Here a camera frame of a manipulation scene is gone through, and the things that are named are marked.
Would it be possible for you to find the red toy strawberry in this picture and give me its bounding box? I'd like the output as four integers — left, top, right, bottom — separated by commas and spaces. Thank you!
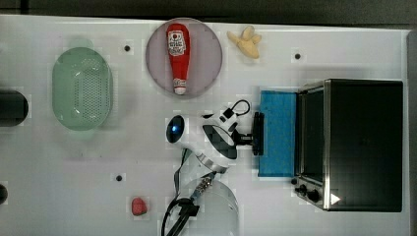
131, 197, 148, 216

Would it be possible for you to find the grey round plate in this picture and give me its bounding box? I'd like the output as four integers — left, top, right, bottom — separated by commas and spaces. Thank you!
146, 18, 222, 97

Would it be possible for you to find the black toaster oven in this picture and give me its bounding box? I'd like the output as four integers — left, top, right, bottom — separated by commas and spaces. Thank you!
252, 78, 404, 213

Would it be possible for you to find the green perforated basket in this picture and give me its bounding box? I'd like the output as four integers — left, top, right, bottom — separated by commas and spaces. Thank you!
52, 47, 113, 131

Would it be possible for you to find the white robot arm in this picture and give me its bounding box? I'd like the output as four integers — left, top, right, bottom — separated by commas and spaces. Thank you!
160, 107, 252, 236

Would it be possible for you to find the red plush ketchup bottle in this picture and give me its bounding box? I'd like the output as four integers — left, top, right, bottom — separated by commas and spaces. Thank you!
166, 24, 191, 95

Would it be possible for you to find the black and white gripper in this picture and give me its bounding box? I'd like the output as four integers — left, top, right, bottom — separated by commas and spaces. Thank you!
202, 107, 253, 160

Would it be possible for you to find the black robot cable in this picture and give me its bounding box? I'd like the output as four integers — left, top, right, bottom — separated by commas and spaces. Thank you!
160, 99, 252, 236

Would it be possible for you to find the black cylinder at table edge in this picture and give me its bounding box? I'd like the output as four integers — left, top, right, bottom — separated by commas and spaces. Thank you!
0, 90, 29, 127

